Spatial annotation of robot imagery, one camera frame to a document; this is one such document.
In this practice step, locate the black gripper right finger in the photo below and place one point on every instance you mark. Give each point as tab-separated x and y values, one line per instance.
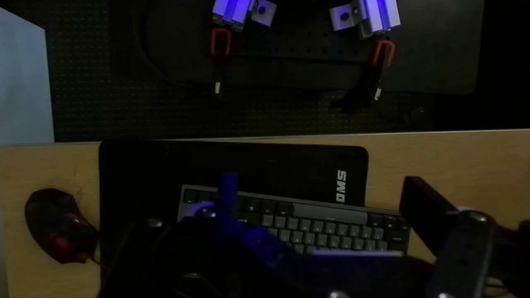
453	242

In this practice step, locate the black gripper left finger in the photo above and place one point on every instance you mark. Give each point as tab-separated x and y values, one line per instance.
227	192

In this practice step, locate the grey mechanical keyboard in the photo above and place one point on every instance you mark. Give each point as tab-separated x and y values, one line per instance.
332	224

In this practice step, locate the black desk mat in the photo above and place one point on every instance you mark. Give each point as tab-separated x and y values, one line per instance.
166	171

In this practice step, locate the orange black bar clamp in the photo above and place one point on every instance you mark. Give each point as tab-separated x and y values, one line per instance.
375	71
219	50

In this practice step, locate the black computer mouse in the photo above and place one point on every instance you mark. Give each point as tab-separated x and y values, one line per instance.
59	225

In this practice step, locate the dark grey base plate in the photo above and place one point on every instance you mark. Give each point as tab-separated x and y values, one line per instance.
436	60

